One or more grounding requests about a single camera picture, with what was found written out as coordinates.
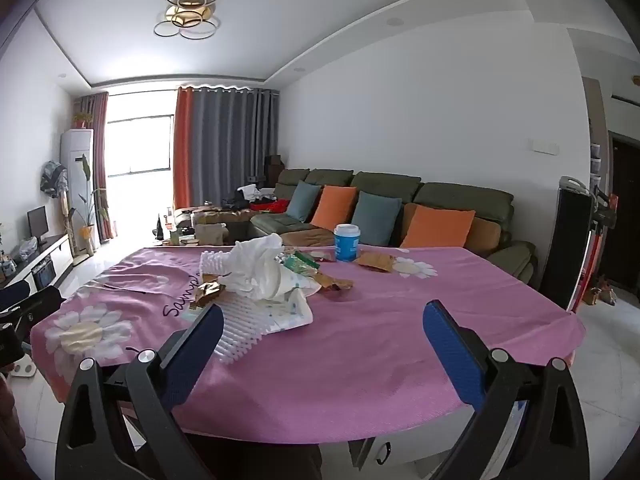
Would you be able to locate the red stick vacuum cleaner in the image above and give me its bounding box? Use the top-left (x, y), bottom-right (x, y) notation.
top-left (570, 177), bottom-right (618, 311)

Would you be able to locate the blue and white cup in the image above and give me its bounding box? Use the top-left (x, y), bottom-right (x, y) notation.
top-left (333, 223), bottom-right (362, 262)

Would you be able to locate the black tower appliance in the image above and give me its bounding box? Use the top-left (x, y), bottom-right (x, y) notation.
top-left (537, 175), bottom-right (596, 313)

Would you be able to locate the green snack wrapper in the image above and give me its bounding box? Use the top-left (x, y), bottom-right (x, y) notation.
top-left (282, 251), bottom-right (318, 273)

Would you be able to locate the green sofa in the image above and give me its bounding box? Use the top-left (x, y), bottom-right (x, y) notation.
top-left (172, 167), bottom-right (538, 291)

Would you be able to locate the golden foil wrapper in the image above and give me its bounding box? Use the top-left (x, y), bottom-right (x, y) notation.
top-left (195, 280), bottom-right (228, 308)

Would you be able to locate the orange and grey curtain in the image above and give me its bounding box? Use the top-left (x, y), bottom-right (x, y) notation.
top-left (171, 86), bottom-right (281, 211)

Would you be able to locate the crushed white dotted paper cup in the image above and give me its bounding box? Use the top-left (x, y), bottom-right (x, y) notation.
top-left (222, 234), bottom-right (291, 301)

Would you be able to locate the white standing air conditioner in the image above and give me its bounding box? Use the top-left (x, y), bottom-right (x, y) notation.
top-left (60, 129), bottom-right (94, 253)

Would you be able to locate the dark coffee table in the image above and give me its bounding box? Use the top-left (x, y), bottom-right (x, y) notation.
top-left (150, 210), bottom-right (261, 248)

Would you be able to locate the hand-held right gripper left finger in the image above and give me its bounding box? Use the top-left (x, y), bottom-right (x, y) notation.
top-left (55, 304), bottom-right (225, 480)

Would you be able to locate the pink floral tablecloth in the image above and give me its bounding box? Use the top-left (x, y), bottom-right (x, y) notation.
top-left (30, 245), bottom-right (586, 433)

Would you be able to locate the brown snack wrapper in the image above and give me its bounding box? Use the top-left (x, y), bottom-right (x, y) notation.
top-left (357, 251), bottom-right (396, 273)

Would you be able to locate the white and black TV cabinet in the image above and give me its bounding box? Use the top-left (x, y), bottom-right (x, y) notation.
top-left (0, 232), bottom-right (73, 301)

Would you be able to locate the small orange cushion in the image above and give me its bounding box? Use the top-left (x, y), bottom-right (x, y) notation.
top-left (310, 185), bottom-right (358, 230)

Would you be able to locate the small brown wrapper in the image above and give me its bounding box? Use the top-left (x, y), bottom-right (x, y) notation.
top-left (315, 272), bottom-right (356, 293)

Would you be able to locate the white ribbed plastic tray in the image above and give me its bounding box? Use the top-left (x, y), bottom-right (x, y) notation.
top-left (199, 247), bottom-right (281, 365)

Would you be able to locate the cloth covered standing fan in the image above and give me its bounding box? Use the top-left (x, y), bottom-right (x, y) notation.
top-left (40, 160), bottom-right (69, 201)

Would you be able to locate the large orange cushion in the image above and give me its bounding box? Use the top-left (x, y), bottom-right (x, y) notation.
top-left (400, 205), bottom-right (477, 250)

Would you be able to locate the black monitor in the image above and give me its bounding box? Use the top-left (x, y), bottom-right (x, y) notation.
top-left (27, 206), bottom-right (49, 241)

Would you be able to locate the large blue cushion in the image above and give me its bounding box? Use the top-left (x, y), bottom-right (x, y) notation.
top-left (351, 191), bottom-right (404, 247)

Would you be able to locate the tall plant in yellow pot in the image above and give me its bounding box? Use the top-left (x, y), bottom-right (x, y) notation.
top-left (70, 155), bottom-right (111, 252)

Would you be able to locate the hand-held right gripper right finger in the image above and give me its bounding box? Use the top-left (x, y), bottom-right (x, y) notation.
top-left (422, 300), bottom-right (591, 480)

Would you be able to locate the dark door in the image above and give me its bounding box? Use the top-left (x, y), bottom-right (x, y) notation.
top-left (597, 130), bottom-right (640, 291)

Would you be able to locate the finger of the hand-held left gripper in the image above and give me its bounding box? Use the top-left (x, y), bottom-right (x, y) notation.
top-left (0, 281), bottom-right (32, 313)
top-left (7, 287), bottom-right (65, 337)

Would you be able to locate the gold ring ceiling lamp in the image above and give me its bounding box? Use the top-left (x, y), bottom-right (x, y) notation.
top-left (153, 0), bottom-right (226, 41)

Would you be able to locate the small blue cushion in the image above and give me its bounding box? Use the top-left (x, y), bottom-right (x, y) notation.
top-left (286, 180), bottom-right (322, 225)

